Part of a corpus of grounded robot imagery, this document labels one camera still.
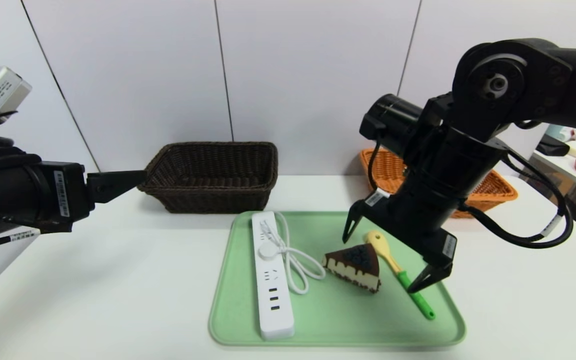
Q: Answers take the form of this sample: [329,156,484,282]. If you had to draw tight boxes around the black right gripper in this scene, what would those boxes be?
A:
[341,168,458,294]

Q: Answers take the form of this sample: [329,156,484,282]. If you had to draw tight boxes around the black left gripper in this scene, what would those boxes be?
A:
[0,153,148,234]

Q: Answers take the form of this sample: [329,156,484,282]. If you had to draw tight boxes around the chocolate blueberry cake slice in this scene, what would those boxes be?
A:
[322,243,382,294]

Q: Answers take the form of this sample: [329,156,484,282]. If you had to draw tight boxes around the yellow spork with green handle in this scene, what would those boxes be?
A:
[365,230,436,321]

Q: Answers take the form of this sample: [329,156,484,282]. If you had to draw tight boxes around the white power strip cord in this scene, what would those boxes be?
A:
[259,212,327,295]

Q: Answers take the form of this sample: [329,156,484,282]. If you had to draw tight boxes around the white power strip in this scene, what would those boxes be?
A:
[251,211,295,341]

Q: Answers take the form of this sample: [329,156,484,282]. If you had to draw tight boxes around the orange wicker basket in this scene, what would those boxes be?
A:
[359,148,519,219]

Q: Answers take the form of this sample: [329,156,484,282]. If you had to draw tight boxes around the dark brown wicker basket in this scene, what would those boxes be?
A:
[137,142,279,215]

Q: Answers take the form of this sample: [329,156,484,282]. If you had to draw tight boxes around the light green plastic tray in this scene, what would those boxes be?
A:
[208,210,467,347]

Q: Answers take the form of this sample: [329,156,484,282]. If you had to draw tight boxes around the black pouch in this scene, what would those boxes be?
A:
[535,134,569,157]

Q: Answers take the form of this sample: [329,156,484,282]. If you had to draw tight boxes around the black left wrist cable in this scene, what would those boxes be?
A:
[0,230,39,256]

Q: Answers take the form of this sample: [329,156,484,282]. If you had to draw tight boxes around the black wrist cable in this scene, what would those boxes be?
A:
[465,147,574,249]
[0,230,39,256]

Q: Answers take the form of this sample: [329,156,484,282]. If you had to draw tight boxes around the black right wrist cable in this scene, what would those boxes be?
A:
[465,147,574,249]

